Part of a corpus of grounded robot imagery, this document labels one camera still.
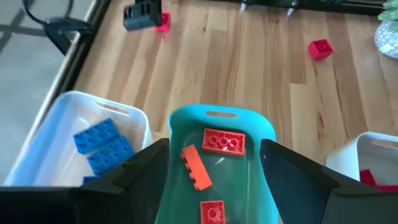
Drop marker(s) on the teal plastic bin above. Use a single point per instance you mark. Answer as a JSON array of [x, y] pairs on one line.
[[236, 180]]

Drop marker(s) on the white plastic bin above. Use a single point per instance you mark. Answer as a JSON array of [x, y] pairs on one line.
[[348, 155]]

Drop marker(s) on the blue toy brick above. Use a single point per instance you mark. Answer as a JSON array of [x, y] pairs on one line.
[[90, 179], [112, 155], [96, 135]]

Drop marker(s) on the orange toy brick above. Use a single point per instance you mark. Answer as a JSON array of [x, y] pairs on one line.
[[223, 142], [196, 168], [213, 213]]

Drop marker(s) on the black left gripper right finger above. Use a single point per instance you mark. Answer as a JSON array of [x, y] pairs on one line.
[[311, 202]]

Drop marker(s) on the green artificial potted plant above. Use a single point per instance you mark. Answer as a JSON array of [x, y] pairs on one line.
[[388, 40]]

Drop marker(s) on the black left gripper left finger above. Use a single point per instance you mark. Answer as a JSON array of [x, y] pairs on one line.
[[93, 205]]

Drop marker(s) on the black frame bracket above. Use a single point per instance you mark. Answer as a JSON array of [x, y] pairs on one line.
[[65, 32]]

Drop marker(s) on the clear plastic bin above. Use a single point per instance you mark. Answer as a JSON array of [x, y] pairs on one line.
[[46, 149]]

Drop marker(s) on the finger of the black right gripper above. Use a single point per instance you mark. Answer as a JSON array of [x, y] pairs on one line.
[[143, 17]]

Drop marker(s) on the small red toy brick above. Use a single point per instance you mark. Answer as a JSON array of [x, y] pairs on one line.
[[320, 49], [166, 21]]

